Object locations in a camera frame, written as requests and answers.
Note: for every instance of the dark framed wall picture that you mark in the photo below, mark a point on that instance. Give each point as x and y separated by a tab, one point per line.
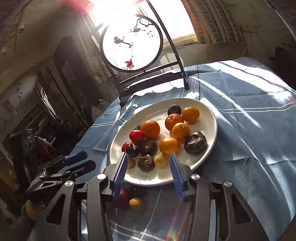
75	74

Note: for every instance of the dark round fruit plate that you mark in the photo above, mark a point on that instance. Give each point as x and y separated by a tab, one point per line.
174	109

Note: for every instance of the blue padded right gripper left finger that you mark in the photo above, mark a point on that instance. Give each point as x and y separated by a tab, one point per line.
102	188

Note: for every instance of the white oval plate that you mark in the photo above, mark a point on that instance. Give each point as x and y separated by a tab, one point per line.
206	124

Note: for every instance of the small yellow longan front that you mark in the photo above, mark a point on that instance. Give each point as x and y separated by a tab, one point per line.
161	161

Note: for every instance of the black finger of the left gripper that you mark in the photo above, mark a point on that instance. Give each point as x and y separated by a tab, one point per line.
72	173

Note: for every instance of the small yellow longan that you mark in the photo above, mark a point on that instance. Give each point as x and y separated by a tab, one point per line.
161	161
130	163

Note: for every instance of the large mandarin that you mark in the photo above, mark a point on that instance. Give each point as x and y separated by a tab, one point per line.
172	120

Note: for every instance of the red cherry tomato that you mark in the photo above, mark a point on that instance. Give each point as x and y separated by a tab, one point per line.
136	137

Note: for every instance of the right striped curtain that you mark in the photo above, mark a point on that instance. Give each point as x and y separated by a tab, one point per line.
212	21

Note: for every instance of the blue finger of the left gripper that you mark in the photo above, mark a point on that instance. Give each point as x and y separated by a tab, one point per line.
74	157

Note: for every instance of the person's left hand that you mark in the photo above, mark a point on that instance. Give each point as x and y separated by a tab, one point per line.
34	210

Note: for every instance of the small yellow fruit rear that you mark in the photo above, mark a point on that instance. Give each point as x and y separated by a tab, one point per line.
137	204

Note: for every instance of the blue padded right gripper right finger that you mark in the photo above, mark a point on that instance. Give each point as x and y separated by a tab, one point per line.
194	189

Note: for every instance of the dark red plum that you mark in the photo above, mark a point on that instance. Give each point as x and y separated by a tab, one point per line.
123	200

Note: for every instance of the large smooth orange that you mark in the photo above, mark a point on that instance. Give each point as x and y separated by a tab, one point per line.
169	145

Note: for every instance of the red plum left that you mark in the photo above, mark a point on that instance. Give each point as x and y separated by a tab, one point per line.
125	145

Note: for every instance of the striped curtain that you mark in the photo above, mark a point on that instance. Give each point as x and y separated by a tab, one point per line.
99	71
212	21

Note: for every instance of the left striped curtain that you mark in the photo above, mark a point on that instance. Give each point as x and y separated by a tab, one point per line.
99	71

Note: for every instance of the blue striped tablecloth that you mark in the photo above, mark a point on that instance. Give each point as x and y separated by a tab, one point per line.
255	145

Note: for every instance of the wrinkled dark passion fruit large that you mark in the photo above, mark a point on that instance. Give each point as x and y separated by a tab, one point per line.
195	143

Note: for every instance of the dark cherry with stem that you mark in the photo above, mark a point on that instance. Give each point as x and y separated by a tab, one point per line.
132	151

